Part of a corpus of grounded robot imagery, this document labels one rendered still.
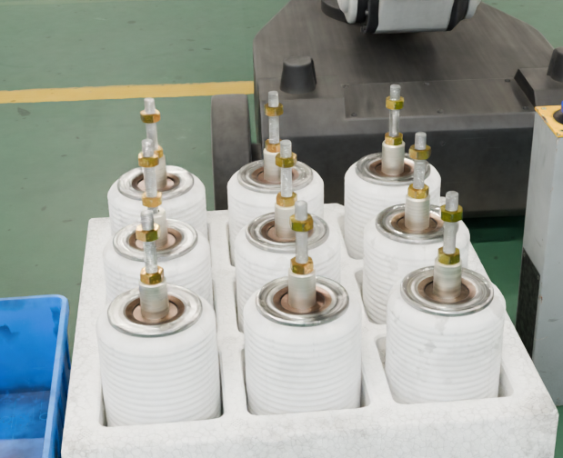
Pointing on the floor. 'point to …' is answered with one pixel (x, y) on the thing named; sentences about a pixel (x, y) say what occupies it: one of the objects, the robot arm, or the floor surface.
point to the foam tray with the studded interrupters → (478, 427)
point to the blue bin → (21, 376)
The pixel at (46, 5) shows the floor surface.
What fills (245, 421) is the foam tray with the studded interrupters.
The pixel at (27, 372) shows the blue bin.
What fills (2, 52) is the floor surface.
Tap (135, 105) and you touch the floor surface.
